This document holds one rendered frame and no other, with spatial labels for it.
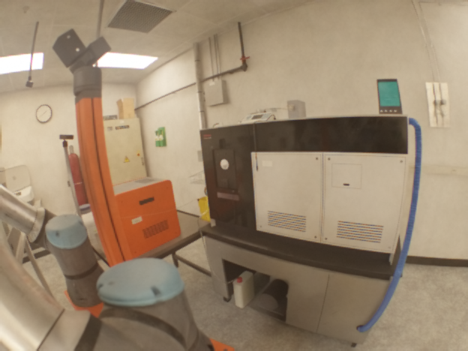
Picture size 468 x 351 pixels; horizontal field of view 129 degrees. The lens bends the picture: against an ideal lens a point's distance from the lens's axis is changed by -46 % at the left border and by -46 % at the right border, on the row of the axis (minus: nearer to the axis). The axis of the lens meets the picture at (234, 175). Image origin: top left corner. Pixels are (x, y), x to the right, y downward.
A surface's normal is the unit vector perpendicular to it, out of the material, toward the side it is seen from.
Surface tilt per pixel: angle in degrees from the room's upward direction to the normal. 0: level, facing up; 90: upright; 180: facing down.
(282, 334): 0
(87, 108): 90
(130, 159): 90
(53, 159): 90
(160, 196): 90
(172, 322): 58
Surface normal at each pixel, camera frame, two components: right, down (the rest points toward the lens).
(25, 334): 0.68, -0.52
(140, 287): -0.11, -0.99
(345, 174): -0.62, 0.22
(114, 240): 0.88, 0.01
